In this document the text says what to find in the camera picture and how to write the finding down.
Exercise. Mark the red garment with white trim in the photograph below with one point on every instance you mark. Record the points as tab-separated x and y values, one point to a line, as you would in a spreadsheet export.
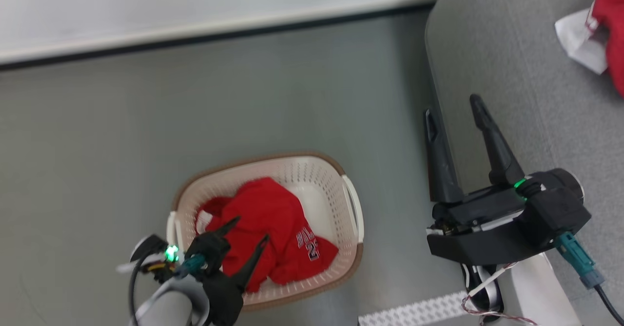
615	19

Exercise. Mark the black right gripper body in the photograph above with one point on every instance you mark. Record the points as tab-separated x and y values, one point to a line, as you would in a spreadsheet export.
487	243

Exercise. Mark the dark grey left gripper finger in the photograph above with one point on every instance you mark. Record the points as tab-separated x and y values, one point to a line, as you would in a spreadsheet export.
228	227
253	260

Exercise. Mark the white and black baseboard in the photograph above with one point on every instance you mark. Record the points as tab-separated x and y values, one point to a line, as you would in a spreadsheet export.
195	33

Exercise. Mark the grey fabric sofa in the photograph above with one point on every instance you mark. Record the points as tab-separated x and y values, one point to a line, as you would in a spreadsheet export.
516	72

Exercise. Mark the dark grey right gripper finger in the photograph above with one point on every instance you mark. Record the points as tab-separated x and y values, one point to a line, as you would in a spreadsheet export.
497	150
442	170

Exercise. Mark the white perforated strip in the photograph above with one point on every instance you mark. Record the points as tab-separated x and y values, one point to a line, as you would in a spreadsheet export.
414	312

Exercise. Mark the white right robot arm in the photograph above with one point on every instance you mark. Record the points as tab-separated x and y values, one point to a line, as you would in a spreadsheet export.
541	292

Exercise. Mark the red jersey with number print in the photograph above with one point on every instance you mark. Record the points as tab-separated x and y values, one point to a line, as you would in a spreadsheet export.
273	219

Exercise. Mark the cream plastic laundry basket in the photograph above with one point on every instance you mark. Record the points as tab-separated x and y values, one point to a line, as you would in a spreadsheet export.
321	204

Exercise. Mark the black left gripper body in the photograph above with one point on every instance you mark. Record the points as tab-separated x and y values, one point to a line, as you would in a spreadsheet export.
222	297

